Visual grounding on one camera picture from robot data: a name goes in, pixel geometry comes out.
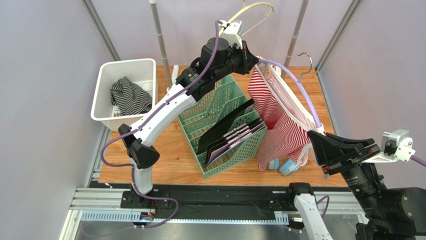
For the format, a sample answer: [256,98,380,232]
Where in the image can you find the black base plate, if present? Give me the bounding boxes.
[119,182,314,221]

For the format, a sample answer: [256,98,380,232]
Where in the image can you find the left white rack foot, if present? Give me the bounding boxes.
[164,64,180,92]

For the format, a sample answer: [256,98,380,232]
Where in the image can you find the red white striped tank top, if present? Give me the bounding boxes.
[247,64,325,171]

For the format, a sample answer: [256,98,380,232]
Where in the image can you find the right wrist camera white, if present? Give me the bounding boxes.
[363,129,416,164]

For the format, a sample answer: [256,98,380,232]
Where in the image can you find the aluminium frame rail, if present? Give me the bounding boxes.
[60,184,368,240]

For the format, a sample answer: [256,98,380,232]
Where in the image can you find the pink booklets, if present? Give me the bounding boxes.
[204,121,266,167]

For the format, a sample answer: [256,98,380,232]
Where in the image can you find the blue headphones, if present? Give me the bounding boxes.
[268,158,301,176]

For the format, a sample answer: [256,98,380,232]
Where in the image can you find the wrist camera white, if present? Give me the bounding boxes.
[363,129,416,164]
[219,20,243,50]

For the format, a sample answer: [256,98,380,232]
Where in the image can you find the purple plastic hanger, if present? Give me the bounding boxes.
[256,52,330,179]

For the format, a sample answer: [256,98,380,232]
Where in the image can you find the black white striped tank top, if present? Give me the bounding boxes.
[110,76,153,116]

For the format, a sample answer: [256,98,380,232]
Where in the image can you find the cream wooden hanger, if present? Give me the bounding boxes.
[221,0,276,37]

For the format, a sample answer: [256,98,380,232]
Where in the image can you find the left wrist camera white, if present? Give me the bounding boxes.
[219,20,243,50]

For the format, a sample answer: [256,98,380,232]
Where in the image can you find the green plastic file organizer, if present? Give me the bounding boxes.
[177,75,267,179]

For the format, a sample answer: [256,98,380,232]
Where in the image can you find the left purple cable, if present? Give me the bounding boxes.
[100,19,224,231]

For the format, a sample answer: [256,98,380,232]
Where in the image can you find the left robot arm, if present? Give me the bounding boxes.
[119,37,259,196]

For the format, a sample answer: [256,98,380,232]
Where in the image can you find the white plastic basket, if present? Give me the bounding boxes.
[90,58,158,132]

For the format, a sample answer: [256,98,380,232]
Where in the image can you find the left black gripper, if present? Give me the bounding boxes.
[212,39,259,82]

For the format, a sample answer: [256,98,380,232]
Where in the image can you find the black folder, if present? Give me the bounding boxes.
[197,99,263,163]

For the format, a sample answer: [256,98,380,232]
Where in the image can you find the left rack pole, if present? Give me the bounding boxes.
[149,0,173,91]

